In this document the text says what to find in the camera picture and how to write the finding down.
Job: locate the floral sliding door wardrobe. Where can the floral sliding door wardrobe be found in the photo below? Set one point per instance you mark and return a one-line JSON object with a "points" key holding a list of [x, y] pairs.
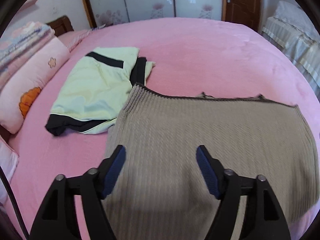
{"points": [[150, 0]]}

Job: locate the brown wooden door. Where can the brown wooden door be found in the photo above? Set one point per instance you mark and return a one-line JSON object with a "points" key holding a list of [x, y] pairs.
{"points": [[242, 2]]}

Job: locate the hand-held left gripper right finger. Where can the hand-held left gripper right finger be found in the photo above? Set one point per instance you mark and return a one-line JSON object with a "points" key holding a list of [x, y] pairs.
{"points": [[207, 170]]}

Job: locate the beige knit cardigan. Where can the beige knit cardigan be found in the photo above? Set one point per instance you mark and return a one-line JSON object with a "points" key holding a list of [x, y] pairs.
{"points": [[200, 130]]}

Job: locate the pink flower print pillow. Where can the pink flower print pillow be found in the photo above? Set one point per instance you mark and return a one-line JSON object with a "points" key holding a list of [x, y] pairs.
{"points": [[32, 80]]}

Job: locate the bed with pink sheet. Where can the bed with pink sheet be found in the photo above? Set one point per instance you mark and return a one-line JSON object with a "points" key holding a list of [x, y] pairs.
{"points": [[200, 55]]}

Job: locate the white pillow with bag print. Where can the white pillow with bag print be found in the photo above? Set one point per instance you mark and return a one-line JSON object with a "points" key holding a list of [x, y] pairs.
{"points": [[7, 165]]}

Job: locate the wooden wall shelf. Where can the wooden wall shelf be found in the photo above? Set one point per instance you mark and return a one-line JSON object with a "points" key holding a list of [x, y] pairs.
{"points": [[32, 2]]}

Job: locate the pink striped pillow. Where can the pink striped pillow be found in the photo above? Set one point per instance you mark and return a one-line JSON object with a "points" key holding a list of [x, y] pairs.
{"points": [[75, 38]]}

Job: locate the folded floral quilt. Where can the folded floral quilt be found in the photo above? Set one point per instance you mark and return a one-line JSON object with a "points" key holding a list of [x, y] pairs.
{"points": [[22, 42]]}

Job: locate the green and black folded garment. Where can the green and black folded garment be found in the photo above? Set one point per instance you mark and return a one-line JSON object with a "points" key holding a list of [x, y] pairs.
{"points": [[92, 92]]}

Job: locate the lace covered furniture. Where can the lace covered furniture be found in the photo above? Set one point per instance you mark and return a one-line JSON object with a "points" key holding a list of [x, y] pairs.
{"points": [[292, 37]]}

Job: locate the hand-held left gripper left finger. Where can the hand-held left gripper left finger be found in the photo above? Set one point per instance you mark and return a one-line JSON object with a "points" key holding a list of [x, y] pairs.
{"points": [[113, 170]]}

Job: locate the wooden headboard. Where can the wooden headboard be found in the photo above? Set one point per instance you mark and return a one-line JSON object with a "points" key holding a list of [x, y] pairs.
{"points": [[62, 25]]}

